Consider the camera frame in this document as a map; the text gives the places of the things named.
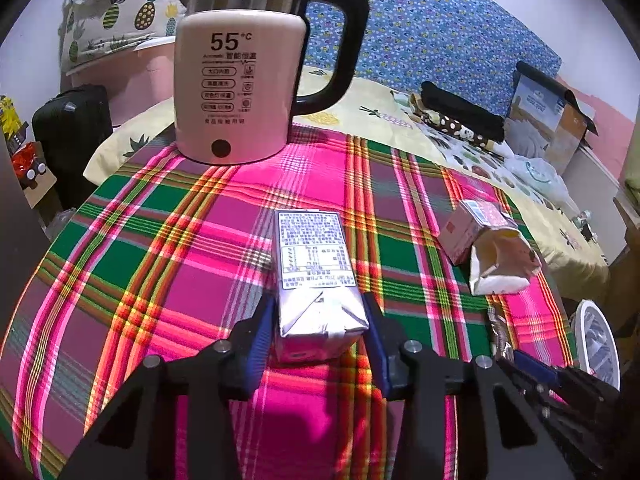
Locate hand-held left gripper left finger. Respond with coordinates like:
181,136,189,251
57,292,279,480

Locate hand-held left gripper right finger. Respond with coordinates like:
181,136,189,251
362,292,576,480

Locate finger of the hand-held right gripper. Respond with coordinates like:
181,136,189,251
512,349,576,392
495,357,568,413

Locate brown snack wrapper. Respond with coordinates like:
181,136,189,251
487,309,516,362

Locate pink drink carton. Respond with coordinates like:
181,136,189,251
271,208,370,364

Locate white plastic bin liner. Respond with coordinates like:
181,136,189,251
582,310,619,382

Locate pink green plaid tablecloth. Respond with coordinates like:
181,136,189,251
0,125,582,480

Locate pink milk carton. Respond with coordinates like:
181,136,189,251
439,199,519,266

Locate small bottles cluster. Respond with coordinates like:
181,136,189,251
575,210,599,242

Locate white plastic bag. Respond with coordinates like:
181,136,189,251
505,156,571,202

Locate white fruit print sheet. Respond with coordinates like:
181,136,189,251
390,90,572,207

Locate brown polka dot cloth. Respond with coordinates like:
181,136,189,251
410,94,502,152

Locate open cardboard box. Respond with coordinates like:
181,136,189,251
502,61,599,174

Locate black folded clothes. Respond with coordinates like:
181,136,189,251
420,81,506,144

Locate pink steel electric kettle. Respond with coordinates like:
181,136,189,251
172,0,371,166

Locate black suitcase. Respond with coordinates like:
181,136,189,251
32,85,114,212

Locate pink storage box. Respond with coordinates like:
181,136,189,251
65,42,179,129

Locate red toy car box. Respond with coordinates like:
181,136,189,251
0,95,57,209

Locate blue floral mattress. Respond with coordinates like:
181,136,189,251
295,0,564,117

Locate pineapple print bedding pile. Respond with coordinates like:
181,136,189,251
60,0,202,74

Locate wooden furniture frame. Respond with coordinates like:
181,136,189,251
612,195,640,313

